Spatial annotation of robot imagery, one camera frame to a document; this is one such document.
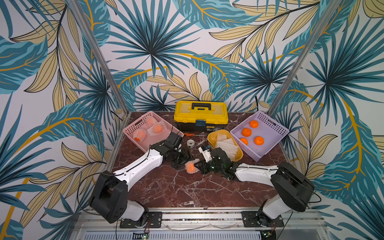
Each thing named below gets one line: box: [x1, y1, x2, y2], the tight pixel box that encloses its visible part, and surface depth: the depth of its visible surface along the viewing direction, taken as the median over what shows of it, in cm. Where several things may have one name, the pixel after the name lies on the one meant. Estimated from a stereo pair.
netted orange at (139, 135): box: [132, 128, 147, 143], surface depth 100 cm
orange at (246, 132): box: [241, 127, 252, 137], surface depth 105 cm
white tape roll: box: [186, 139, 195, 149], surface depth 101 cm
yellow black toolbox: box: [174, 100, 229, 133], surface depth 98 cm
